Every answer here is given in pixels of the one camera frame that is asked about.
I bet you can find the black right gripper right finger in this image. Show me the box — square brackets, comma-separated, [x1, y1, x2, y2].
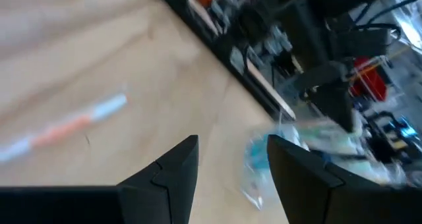
[266, 134, 422, 224]

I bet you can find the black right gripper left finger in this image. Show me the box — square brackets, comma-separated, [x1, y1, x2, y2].
[0, 134, 200, 224]

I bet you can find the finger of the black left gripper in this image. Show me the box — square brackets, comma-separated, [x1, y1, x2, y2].
[293, 62, 350, 91]
[309, 81, 357, 133]

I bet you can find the clear cup of toothbrushes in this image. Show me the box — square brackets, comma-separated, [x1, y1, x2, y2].
[289, 120, 363, 152]

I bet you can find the red tool cabinet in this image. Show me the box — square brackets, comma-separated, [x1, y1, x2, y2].
[349, 55, 389, 102]

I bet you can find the clear plastic holder box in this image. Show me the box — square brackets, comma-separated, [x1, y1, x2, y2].
[239, 118, 408, 211]

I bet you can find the orange toothbrush in clear wrapper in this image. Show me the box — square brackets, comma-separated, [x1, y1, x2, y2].
[0, 93, 129, 163]

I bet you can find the orange hanging cord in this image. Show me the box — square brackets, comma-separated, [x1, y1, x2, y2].
[349, 47, 409, 80]

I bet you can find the black table rail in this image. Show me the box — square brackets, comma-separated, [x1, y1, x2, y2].
[150, 0, 297, 123]

